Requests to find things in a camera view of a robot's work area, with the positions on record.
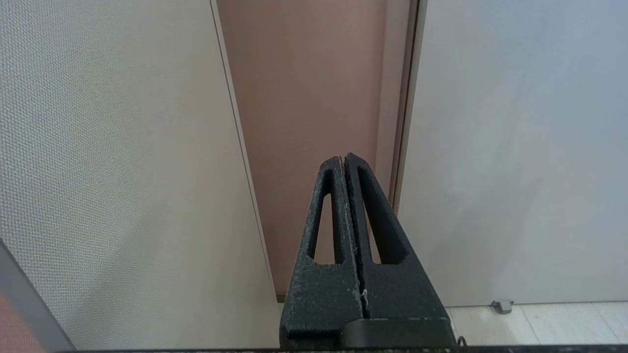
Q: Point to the grey panel edge strip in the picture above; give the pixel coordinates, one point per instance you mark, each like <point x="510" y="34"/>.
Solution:
<point x="27" y="309"/>

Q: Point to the white room door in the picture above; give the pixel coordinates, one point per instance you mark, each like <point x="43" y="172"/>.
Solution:
<point x="515" y="147"/>

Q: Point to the grey floor door stopper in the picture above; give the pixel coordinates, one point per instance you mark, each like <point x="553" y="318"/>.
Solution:
<point x="502" y="306"/>

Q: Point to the beige cabinet panel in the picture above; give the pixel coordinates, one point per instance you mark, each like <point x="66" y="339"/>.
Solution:
<point x="122" y="171"/>

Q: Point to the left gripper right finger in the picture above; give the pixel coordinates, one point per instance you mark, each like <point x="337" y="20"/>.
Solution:
<point x="402" y="294"/>

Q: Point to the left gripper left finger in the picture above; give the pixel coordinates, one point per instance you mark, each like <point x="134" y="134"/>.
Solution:
<point x="324" y="294"/>

